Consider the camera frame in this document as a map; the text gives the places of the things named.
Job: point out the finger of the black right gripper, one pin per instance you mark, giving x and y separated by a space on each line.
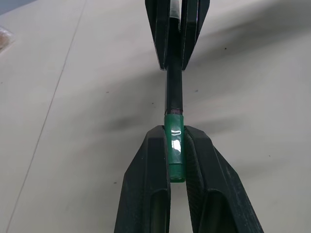
160 31
192 26

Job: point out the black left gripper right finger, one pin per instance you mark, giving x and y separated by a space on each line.
218 189

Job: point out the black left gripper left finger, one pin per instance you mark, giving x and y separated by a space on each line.
143 184

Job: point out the green marker cap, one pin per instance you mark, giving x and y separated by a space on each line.
175 143

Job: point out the black marker pen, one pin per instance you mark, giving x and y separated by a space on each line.
174 89

